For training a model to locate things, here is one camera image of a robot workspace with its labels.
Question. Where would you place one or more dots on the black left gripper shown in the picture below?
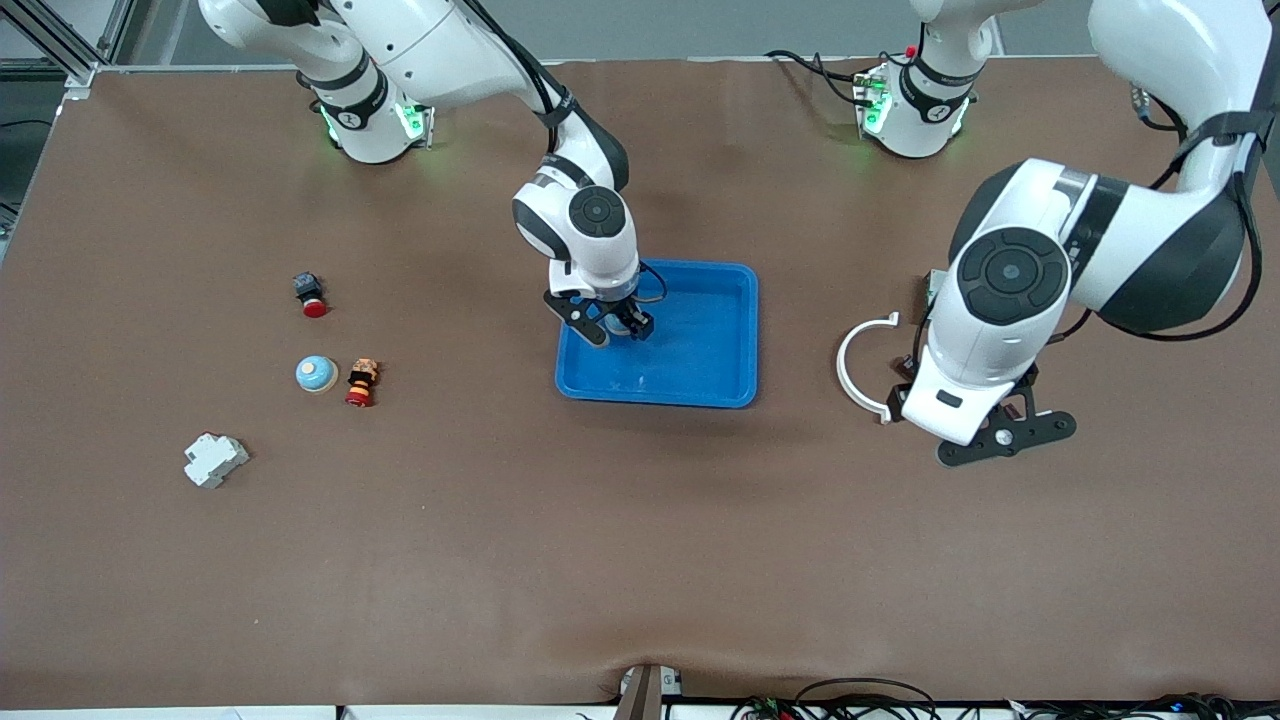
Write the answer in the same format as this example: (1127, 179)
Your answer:
(1030, 374)

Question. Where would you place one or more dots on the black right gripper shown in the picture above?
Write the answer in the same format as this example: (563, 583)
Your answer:
(632, 317)

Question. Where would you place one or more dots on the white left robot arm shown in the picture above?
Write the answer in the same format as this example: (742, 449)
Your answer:
(1010, 340)

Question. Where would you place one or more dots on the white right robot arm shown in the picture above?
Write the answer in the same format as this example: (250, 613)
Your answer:
(450, 50)

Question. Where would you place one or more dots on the blue plastic tray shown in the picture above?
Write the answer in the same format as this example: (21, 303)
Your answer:
(700, 360)

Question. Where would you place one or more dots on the grey metal box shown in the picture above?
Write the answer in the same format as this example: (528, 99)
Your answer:
(933, 285)

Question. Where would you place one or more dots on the white curved pipe clamp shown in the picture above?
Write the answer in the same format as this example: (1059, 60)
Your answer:
(843, 365)

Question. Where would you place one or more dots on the red orange push button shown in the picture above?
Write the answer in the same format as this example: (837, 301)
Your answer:
(361, 383)

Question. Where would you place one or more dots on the white circuit breaker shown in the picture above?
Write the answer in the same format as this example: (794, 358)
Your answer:
(213, 460)

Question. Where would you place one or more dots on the red button black switch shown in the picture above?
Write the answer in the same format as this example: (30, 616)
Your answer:
(310, 292)

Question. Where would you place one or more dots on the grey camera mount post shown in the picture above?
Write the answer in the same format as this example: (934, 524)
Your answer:
(645, 695)

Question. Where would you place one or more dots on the aluminium frame profile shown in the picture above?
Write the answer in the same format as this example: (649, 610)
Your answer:
(70, 60)

